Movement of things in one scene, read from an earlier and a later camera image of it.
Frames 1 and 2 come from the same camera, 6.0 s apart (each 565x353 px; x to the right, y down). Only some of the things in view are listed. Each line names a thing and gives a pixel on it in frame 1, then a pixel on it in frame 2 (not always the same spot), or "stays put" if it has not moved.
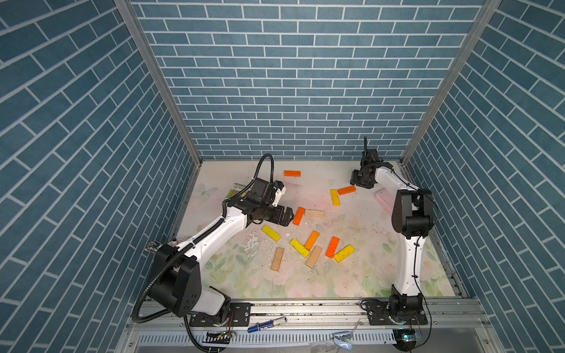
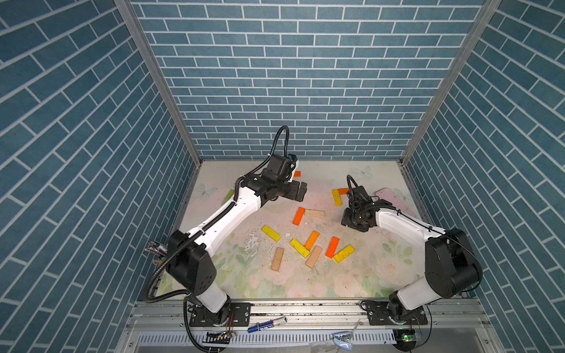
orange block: (332, 247) stays put
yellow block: (335, 198) stays put
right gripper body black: (358, 179) to (350, 219)
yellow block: (343, 253) stays put
